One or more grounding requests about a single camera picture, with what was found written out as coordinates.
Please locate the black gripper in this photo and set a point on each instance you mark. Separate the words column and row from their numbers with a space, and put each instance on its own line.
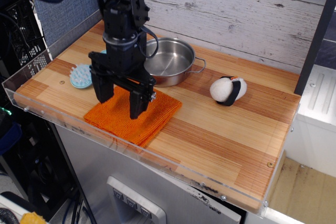
column 123, row 65

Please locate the orange towel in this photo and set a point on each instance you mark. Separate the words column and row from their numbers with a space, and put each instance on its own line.
column 157, row 113

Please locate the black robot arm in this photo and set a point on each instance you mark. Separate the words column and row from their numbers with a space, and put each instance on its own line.
column 123, row 19

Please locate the light blue hair brush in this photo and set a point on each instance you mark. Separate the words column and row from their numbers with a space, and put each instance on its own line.
column 81, row 76

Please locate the stainless steel pot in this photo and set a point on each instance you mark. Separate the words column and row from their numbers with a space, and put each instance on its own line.
column 173, row 62

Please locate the silver toy fridge cabinet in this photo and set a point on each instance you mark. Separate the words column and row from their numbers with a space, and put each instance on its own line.
column 98, row 168

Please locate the blue fabric panel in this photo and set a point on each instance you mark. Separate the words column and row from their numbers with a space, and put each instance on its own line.
column 70, row 19

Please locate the white plush sushi toy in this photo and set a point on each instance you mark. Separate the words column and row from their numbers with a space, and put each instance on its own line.
column 226, row 90

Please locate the black plastic crate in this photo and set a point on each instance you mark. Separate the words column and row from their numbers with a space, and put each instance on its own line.
column 21, row 38

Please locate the clear acrylic table guard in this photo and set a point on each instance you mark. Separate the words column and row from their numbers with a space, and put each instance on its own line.
column 225, row 139

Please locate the white toy sink counter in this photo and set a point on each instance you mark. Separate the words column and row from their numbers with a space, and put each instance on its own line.
column 311, row 140

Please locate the dark grey right post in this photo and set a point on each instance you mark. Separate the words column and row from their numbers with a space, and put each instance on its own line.
column 318, row 37

